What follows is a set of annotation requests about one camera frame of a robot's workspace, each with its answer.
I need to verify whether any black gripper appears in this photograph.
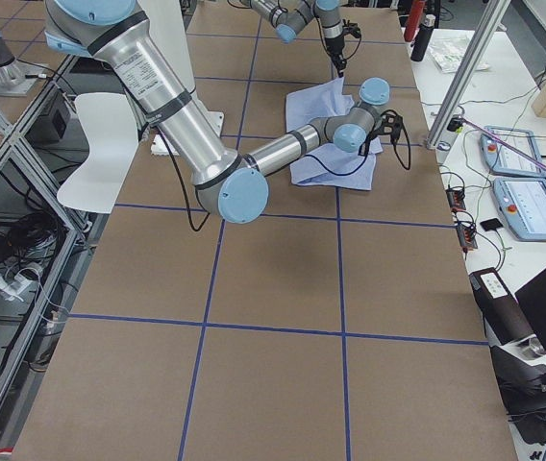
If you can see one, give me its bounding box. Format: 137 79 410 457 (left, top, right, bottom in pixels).
326 37 347 77

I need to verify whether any blue striped button shirt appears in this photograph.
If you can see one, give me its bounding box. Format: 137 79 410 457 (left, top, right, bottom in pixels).
285 77 383 191

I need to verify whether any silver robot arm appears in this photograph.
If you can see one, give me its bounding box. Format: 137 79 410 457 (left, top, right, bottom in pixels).
45 1 389 224
240 0 355 77

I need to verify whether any black water bottle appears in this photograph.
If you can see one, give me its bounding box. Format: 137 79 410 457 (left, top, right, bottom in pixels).
410 13 436 62

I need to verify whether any orange circuit board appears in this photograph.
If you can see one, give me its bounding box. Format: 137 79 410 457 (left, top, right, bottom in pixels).
446 188 466 212

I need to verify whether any upper teach pendant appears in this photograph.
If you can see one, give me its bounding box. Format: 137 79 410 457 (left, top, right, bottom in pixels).
478 125 546 178

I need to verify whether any teach pendant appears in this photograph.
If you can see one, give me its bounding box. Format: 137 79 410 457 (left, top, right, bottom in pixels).
478 125 546 178
493 177 546 242

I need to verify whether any white plastic chair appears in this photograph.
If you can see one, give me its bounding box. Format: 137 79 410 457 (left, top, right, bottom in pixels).
57 92 138 214

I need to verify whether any lower teach pendant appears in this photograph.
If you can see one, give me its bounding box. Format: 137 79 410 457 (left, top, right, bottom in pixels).
493 177 546 242

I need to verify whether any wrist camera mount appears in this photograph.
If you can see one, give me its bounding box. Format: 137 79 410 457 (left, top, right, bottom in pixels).
376 109 404 143
342 19 362 39

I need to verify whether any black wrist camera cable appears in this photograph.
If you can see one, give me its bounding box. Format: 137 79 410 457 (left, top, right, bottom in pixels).
166 109 413 232

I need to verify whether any aluminium frame post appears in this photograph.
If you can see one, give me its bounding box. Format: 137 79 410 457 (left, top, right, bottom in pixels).
425 0 510 149

